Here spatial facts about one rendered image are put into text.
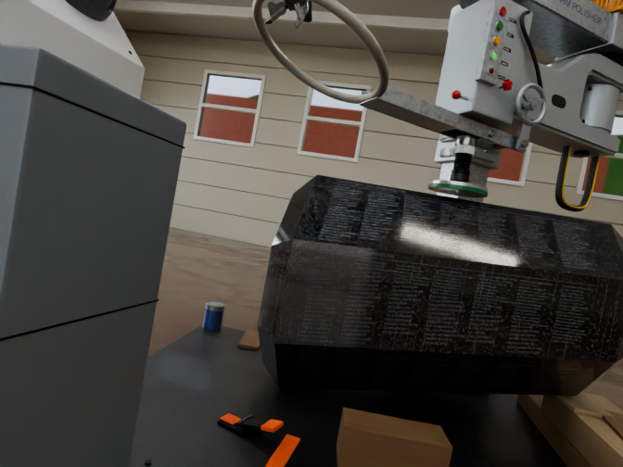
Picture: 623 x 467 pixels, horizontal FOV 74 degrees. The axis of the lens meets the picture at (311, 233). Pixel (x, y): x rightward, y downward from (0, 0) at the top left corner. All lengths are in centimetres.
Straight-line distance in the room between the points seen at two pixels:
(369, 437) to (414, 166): 679
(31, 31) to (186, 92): 855
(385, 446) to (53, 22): 121
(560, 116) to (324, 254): 112
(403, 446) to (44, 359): 90
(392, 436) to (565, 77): 148
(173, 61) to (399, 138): 498
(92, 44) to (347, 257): 87
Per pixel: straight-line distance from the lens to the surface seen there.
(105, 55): 96
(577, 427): 173
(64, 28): 90
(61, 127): 76
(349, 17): 121
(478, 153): 247
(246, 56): 905
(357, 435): 126
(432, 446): 131
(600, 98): 220
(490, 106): 165
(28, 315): 78
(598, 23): 216
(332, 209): 143
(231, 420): 140
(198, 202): 877
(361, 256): 133
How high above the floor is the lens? 68
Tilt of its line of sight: 2 degrees down
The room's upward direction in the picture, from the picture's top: 10 degrees clockwise
